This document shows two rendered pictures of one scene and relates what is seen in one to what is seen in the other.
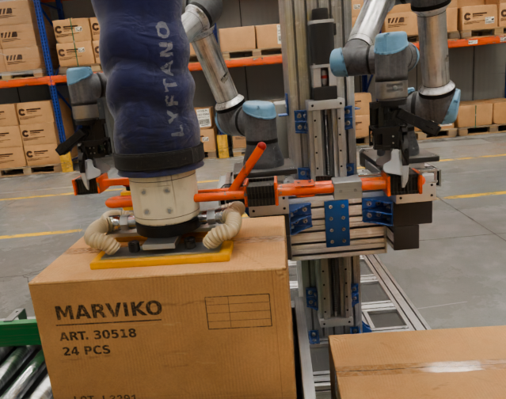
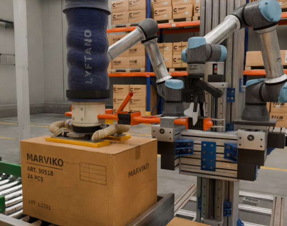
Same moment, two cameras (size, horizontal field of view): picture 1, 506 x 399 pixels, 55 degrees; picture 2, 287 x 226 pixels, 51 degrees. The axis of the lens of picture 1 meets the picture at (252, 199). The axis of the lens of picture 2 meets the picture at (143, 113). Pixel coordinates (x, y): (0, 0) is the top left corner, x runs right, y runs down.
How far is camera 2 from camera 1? 72 cm
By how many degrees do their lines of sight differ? 27
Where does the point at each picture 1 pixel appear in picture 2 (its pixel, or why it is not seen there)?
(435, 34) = (267, 44)
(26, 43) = (139, 54)
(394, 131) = (192, 92)
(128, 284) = (52, 148)
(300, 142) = not seen: hidden behind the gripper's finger
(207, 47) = (151, 49)
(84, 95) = not seen: hidden behind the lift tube
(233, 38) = (254, 57)
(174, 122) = (88, 76)
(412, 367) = not seen: outside the picture
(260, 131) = (169, 95)
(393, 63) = (192, 54)
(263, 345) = (101, 195)
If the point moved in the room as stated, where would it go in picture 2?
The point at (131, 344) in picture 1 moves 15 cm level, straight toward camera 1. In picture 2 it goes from (50, 179) to (35, 190)
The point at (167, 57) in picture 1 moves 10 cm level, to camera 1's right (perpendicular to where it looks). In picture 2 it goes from (88, 45) to (105, 45)
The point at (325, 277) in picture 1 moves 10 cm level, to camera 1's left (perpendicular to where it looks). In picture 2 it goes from (206, 191) to (192, 189)
